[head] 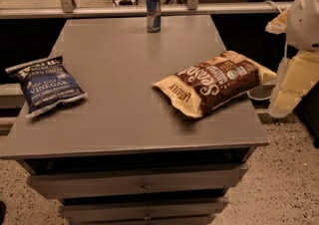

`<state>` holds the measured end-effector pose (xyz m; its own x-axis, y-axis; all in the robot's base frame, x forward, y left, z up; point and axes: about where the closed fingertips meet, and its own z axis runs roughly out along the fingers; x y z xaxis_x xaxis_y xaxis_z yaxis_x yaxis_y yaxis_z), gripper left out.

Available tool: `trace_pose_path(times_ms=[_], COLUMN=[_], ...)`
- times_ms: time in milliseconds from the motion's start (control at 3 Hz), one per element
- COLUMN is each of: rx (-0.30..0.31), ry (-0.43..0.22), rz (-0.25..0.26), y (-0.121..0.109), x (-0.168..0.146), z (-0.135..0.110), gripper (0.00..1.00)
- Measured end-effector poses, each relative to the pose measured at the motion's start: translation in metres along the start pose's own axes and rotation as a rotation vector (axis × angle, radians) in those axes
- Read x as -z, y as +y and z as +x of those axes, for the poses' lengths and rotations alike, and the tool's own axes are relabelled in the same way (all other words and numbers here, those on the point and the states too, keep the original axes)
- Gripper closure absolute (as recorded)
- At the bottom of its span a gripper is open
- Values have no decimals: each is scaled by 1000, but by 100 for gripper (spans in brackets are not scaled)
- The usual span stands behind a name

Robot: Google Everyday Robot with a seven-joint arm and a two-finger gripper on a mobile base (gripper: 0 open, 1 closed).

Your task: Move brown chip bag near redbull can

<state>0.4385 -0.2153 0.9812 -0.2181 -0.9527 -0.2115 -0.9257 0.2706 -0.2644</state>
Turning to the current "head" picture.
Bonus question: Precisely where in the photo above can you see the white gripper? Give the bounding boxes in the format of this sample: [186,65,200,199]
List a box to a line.
[265,0,319,118]

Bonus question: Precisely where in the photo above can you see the brown chip bag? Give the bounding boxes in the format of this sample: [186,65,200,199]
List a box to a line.
[155,51,276,118]

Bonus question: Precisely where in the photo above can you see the red bull can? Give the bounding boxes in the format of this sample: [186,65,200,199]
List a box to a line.
[146,0,161,33]

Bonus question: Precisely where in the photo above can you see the blue vinegar chip bag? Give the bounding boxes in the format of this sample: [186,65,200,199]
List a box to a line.
[5,56,88,118]

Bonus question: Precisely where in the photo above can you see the lower drawer with knob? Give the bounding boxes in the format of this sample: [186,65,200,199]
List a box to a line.
[60,197,228,223]

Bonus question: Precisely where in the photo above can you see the drawer with knob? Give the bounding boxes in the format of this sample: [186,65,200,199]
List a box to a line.
[60,197,228,223]
[27,163,248,199]

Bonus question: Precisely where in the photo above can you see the upper drawer with knob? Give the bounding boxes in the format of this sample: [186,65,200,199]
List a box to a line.
[27,163,248,199]

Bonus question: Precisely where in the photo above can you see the grey drawer cabinet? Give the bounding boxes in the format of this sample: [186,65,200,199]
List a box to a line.
[0,16,268,225]

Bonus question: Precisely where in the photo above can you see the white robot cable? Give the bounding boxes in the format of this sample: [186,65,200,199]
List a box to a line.
[264,0,289,59]

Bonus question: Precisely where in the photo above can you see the metal window rail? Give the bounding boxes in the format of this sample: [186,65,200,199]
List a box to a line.
[0,2,291,20]

